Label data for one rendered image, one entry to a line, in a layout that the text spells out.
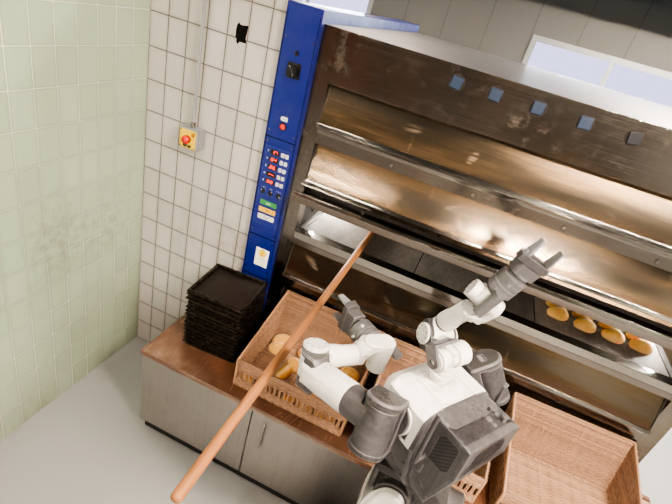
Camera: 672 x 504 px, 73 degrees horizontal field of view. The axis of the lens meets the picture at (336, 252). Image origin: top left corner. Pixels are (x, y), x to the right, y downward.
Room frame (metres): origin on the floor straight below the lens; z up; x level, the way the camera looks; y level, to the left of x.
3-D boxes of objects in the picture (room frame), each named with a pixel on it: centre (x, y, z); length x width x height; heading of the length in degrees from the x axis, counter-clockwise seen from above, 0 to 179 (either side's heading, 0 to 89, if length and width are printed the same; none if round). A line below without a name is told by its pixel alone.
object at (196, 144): (2.09, 0.82, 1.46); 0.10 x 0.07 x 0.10; 77
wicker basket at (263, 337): (1.67, -0.03, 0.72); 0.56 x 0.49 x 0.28; 77
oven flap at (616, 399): (1.79, -0.65, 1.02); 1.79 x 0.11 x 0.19; 77
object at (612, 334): (2.09, -1.32, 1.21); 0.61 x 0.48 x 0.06; 167
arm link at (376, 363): (1.18, -0.22, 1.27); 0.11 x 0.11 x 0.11; 41
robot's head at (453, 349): (0.97, -0.37, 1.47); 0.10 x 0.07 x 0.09; 131
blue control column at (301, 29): (2.93, 0.16, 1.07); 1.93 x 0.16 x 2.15; 167
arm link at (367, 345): (1.14, -0.20, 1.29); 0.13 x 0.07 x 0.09; 120
